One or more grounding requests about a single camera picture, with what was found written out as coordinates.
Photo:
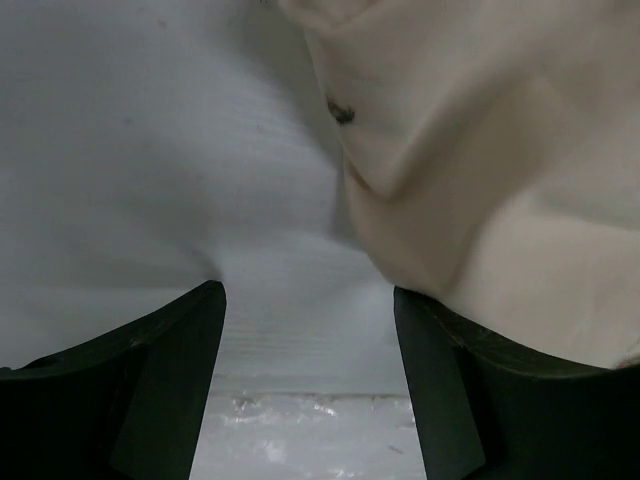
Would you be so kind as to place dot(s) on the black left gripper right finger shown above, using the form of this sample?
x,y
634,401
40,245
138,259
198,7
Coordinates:
x,y
486,407

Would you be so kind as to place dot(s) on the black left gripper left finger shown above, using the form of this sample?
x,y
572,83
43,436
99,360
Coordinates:
x,y
128,404

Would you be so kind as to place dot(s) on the beige trousers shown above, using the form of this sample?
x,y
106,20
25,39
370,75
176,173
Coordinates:
x,y
491,155

